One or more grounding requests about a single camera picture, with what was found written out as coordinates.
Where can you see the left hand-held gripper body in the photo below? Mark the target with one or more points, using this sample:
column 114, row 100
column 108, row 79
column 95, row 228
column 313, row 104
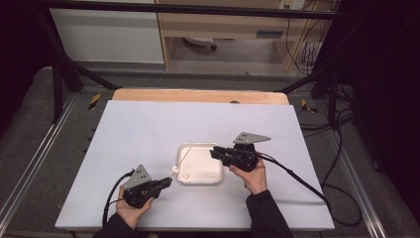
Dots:
column 138, row 190

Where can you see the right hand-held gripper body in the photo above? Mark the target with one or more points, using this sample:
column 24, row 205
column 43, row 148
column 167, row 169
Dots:
column 246, row 155

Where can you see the white marshmallow piece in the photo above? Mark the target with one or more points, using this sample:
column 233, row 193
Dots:
column 175, row 169
column 185, row 176

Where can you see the square metal tray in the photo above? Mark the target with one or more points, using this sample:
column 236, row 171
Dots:
column 201, row 168

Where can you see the person's left hand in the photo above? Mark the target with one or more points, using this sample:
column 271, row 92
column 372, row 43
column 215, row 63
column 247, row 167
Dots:
column 132, row 213

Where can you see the person's right hand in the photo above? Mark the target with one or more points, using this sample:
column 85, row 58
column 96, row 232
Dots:
column 254, row 180

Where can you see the white table board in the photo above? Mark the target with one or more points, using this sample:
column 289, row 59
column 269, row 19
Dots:
column 148, row 132

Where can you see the wooden table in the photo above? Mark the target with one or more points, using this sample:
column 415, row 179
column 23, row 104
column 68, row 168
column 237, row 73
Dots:
column 198, row 95

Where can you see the yellow black tape strip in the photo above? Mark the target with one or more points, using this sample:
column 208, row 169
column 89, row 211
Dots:
column 94, row 101
column 307, row 106

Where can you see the office chair base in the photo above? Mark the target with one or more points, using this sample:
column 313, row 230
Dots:
column 201, row 42

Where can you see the light wooden desk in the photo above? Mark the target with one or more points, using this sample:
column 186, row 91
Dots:
column 224, row 23

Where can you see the white cabinet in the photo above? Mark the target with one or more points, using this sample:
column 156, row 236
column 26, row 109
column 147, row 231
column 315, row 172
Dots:
column 109, row 36

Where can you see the white power strip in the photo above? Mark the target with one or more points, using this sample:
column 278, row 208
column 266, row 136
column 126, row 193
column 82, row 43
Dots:
column 292, row 4

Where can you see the aluminium floor rail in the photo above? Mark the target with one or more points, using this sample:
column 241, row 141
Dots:
column 358, row 185
column 36, row 155

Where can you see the black metal frame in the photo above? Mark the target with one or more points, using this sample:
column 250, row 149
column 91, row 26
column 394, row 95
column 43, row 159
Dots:
column 185, row 10

